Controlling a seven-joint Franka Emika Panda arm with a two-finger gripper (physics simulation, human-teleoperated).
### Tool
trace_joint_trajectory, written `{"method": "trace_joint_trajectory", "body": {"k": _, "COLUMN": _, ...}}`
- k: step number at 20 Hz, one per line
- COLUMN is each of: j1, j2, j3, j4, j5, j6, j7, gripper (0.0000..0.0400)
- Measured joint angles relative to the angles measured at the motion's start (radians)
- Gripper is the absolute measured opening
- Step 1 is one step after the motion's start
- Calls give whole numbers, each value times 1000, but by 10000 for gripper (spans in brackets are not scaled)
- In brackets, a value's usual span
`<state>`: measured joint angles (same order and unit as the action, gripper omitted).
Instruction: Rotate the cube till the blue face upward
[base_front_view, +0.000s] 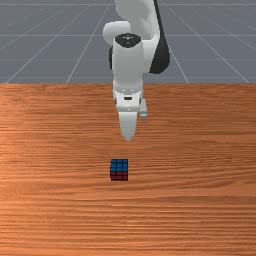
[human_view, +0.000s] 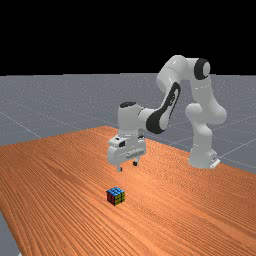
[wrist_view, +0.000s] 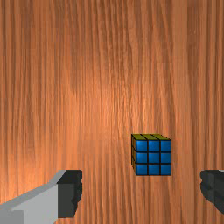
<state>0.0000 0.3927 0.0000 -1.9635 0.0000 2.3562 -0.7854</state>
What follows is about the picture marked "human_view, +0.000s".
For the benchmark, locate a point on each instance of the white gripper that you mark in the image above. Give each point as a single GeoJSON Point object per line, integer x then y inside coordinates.
{"type": "Point", "coordinates": [126, 150]}

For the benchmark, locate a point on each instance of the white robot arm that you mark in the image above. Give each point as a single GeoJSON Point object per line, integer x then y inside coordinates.
{"type": "Point", "coordinates": [201, 100]}

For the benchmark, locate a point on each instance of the many-coloured puzzle cube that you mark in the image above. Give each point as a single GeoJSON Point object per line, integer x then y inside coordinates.
{"type": "Point", "coordinates": [115, 196]}

